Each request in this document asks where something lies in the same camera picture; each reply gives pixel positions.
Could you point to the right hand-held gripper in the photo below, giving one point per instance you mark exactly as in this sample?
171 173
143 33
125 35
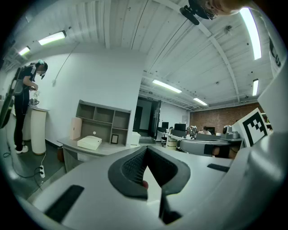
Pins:
254 126

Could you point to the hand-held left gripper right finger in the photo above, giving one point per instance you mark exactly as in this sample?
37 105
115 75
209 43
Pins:
198 170

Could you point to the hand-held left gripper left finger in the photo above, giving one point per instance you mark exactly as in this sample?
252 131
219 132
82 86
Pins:
90 179

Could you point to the black computer monitor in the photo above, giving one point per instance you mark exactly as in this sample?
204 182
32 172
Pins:
165 125
180 127

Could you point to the grey wood-grain desk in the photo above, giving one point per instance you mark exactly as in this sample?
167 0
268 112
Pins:
105 151

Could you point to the white flat box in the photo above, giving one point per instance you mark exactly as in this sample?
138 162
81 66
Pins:
88 142

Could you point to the long ceiling light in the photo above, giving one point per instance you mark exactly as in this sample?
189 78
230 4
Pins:
250 32
52 38
255 87
167 86
24 50
200 101

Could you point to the dark open door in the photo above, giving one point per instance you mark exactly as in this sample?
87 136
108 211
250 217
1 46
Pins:
155 119

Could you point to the white power strip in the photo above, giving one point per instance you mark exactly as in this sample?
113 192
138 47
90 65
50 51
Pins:
42 171

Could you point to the pink cardboard box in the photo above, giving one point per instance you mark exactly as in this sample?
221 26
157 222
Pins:
75 128

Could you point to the white low cabinet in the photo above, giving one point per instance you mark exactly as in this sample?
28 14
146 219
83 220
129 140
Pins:
135 138

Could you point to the grey shelf hutch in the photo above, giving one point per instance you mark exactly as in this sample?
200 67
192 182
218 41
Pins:
103 116

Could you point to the person's white shirt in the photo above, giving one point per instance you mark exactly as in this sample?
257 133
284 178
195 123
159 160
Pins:
279 94

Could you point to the silver gripper-mounted camera box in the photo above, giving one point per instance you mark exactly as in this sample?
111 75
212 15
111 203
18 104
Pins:
230 133

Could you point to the small black picture frame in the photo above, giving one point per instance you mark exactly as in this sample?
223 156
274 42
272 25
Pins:
114 139

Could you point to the white cylinder pedestal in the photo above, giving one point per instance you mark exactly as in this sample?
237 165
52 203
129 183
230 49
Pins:
38 130

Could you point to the black head-worn camera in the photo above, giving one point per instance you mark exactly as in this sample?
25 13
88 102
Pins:
190 13

